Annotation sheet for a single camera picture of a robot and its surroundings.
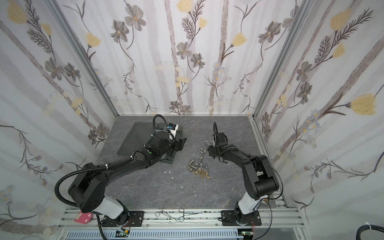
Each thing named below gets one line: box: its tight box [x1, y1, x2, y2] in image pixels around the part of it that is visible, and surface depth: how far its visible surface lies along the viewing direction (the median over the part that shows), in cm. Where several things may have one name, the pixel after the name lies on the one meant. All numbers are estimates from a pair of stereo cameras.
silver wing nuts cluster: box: [187, 156, 209, 172], surface depth 95 cm
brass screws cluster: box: [194, 168, 210, 179], surface depth 91 cm
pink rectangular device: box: [74, 211, 93, 224], surface depth 75 cm
